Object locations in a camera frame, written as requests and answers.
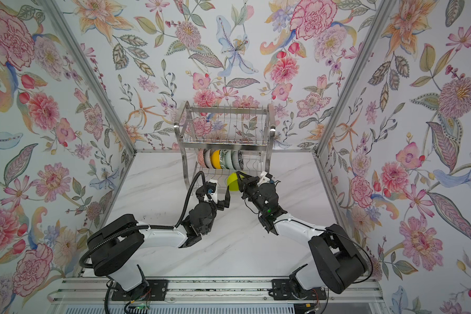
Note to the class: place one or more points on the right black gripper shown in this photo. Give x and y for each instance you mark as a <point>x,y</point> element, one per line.
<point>248,186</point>

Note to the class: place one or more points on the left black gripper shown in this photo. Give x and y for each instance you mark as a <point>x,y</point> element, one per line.
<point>222,204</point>

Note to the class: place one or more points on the lime green bowl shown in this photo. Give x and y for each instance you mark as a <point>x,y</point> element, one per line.
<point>235,181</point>

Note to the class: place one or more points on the pale celadon bowl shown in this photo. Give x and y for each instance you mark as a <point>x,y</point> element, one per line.
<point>228,160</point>

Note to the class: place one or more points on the yellow bowl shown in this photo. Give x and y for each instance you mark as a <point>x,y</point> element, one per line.
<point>215,159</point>

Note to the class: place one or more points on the green leaf pattern bowl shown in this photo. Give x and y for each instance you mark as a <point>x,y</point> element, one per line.
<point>222,155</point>

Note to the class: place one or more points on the dark blue flower bowl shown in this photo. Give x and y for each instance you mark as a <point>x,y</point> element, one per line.
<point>237,160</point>

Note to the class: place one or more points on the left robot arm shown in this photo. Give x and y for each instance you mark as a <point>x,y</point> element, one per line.
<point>111,250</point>

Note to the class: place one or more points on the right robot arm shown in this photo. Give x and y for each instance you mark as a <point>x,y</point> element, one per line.
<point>336,261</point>

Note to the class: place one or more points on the steel two-tier dish rack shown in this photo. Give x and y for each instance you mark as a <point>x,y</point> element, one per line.
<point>250,130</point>

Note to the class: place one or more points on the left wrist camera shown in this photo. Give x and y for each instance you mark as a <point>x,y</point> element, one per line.
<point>212,191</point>

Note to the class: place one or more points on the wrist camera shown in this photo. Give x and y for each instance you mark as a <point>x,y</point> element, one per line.
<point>265,178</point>
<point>212,191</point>

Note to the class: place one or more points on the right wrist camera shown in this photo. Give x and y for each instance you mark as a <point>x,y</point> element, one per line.
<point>265,178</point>

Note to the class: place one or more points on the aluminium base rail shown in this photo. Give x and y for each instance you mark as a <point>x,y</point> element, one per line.
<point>216,290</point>

